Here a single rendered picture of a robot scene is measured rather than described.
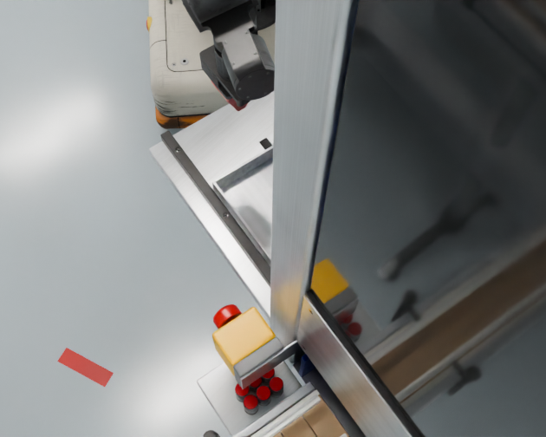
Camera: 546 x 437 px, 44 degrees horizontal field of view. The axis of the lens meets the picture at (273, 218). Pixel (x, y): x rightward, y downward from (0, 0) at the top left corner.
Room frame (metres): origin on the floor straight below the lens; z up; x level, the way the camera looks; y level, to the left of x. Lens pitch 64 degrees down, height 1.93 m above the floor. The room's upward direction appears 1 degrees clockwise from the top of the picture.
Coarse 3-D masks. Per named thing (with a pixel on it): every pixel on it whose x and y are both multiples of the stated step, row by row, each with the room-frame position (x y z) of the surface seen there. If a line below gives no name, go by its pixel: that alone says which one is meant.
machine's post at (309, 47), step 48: (288, 0) 0.29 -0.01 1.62; (336, 0) 0.26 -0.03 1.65; (288, 48) 0.29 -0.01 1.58; (336, 48) 0.26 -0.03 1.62; (288, 96) 0.29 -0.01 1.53; (336, 96) 0.26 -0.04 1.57; (288, 144) 0.29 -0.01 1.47; (288, 192) 0.28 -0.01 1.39; (288, 240) 0.28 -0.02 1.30; (288, 288) 0.27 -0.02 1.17; (288, 336) 0.27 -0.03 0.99
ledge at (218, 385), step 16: (224, 368) 0.25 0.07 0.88; (288, 368) 0.25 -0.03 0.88; (208, 384) 0.22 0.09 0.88; (224, 384) 0.22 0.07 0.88; (288, 384) 0.22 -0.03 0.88; (208, 400) 0.20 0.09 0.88; (224, 400) 0.20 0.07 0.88; (272, 400) 0.20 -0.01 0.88; (224, 416) 0.17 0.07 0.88; (240, 416) 0.17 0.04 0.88; (256, 416) 0.18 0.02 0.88
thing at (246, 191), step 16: (256, 160) 0.60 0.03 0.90; (272, 160) 0.62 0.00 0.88; (224, 176) 0.57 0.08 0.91; (240, 176) 0.58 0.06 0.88; (256, 176) 0.58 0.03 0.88; (272, 176) 0.59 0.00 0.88; (224, 192) 0.55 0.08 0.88; (240, 192) 0.55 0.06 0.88; (256, 192) 0.55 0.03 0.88; (240, 208) 0.52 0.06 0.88; (256, 208) 0.52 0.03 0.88; (240, 224) 0.49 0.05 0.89; (256, 224) 0.49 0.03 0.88; (256, 240) 0.45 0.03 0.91
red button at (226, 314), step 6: (228, 306) 0.30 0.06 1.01; (234, 306) 0.30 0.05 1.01; (222, 312) 0.29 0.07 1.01; (228, 312) 0.29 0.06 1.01; (234, 312) 0.29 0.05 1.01; (240, 312) 0.30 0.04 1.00; (216, 318) 0.29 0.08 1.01; (222, 318) 0.28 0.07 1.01; (228, 318) 0.28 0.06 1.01; (234, 318) 0.29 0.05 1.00; (216, 324) 0.28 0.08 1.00; (222, 324) 0.28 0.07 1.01
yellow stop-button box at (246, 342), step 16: (240, 320) 0.28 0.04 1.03; (256, 320) 0.28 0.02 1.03; (224, 336) 0.25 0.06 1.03; (240, 336) 0.25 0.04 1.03; (256, 336) 0.25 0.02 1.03; (272, 336) 0.26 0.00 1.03; (224, 352) 0.23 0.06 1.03; (240, 352) 0.23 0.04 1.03; (256, 352) 0.23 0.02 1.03; (272, 352) 0.23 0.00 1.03; (240, 368) 0.21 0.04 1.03; (240, 384) 0.20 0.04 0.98
